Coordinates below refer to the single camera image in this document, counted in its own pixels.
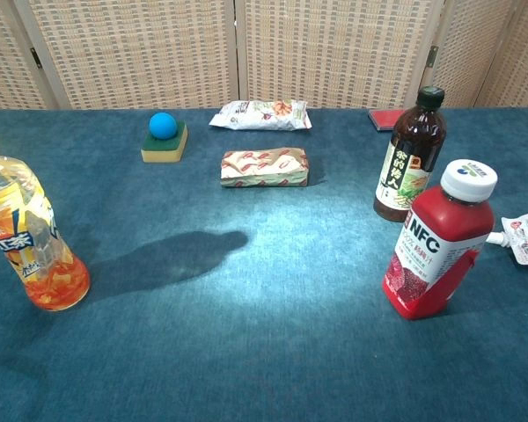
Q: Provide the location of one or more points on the dark sauce bottle black cap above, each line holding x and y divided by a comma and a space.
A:
415, 140

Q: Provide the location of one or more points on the red juice bottle white cap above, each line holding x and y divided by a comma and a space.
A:
440, 233

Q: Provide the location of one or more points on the iced tea bottle yellow cap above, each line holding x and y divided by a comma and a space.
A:
26, 228

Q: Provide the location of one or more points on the paper-wrapped box red print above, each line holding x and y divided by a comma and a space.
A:
264, 169

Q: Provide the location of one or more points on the white snack bag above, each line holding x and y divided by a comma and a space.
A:
255, 116

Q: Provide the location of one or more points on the green and yellow sponge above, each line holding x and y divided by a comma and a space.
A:
165, 153

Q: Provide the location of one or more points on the blue tablecloth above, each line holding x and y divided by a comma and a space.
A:
246, 329

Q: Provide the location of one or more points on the blue ball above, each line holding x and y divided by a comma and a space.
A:
163, 125

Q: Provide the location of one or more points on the flat red box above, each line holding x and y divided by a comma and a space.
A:
380, 118

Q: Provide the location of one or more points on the woven folding screen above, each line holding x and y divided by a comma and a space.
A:
158, 53

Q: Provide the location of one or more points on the dark screen hinge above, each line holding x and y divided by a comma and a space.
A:
432, 56
35, 58

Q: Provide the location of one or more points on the white spout pouch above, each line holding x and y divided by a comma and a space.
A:
525, 237

